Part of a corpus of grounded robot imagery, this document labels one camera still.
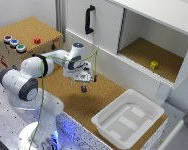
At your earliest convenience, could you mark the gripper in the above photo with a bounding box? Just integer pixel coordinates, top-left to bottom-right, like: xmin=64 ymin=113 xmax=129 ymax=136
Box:
xmin=70 ymin=68 xmax=98 ymax=84

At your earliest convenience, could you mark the purple block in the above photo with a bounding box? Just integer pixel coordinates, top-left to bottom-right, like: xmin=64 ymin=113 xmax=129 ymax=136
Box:
xmin=80 ymin=85 xmax=88 ymax=93

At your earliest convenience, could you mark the pink block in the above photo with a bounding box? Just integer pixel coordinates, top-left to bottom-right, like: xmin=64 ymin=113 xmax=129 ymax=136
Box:
xmin=33 ymin=37 xmax=42 ymax=45

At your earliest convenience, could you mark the yellow block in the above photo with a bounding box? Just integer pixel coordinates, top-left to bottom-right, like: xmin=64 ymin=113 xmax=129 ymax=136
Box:
xmin=149 ymin=60 xmax=160 ymax=71

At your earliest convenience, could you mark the white sliding door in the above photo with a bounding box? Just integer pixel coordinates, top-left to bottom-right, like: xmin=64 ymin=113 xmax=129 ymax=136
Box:
xmin=65 ymin=0 xmax=125 ymax=56

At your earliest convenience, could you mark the white plastic box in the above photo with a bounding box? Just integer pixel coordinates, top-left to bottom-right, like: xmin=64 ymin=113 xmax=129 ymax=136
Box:
xmin=90 ymin=88 xmax=166 ymax=150

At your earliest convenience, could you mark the green button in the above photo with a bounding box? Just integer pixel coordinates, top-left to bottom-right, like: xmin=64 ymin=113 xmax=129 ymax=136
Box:
xmin=15 ymin=43 xmax=28 ymax=54

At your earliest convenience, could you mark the wooden drawer box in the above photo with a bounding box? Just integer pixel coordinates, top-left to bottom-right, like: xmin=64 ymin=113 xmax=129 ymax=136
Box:
xmin=0 ymin=16 xmax=65 ymax=72

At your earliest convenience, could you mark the blue button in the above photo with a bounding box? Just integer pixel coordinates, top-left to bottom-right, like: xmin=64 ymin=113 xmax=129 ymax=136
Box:
xmin=8 ymin=38 xmax=20 ymax=49

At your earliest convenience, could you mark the red button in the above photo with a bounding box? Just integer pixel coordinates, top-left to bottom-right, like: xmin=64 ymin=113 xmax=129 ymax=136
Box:
xmin=3 ymin=35 xmax=14 ymax=45

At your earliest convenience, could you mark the white cabinet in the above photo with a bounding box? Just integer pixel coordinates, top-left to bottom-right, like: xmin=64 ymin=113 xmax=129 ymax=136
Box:
xmin=64 ymin=0 xmax=188 ymax=106

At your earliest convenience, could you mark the green cable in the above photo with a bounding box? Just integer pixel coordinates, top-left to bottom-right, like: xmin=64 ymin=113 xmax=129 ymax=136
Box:
xmin=28 ymin=46 xmax=100 ymax=150

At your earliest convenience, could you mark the black door handle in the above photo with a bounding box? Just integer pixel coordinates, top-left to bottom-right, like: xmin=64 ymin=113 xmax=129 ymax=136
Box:
xmin=84 ymin=4 xmax=96 ymax=36

